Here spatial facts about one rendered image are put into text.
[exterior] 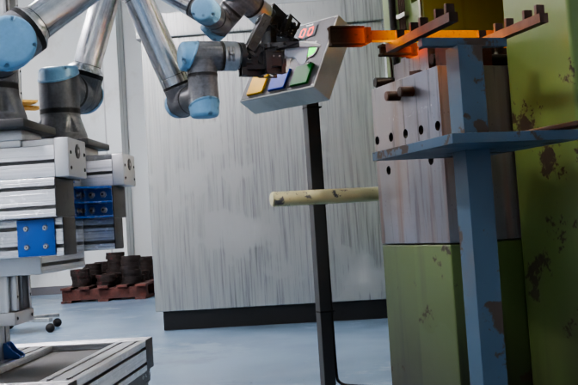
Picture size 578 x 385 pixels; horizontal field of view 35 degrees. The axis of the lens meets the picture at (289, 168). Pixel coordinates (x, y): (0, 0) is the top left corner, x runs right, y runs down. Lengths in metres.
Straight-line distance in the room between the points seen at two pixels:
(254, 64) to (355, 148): 2.72
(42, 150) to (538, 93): 1.19
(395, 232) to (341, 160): 2.49
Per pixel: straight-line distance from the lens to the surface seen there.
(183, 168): 5.10
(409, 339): 2.53
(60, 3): 2.17
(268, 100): 2.97
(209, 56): 2.28
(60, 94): 2.69
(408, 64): 2.58
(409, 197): 2.45
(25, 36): 2.11
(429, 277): 2.39
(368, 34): 2.09
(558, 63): 2.25
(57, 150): 2.14
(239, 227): 5.04
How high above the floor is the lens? 0.54
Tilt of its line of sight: 4 degrees up
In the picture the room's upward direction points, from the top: 4 degrees counter-clockwise
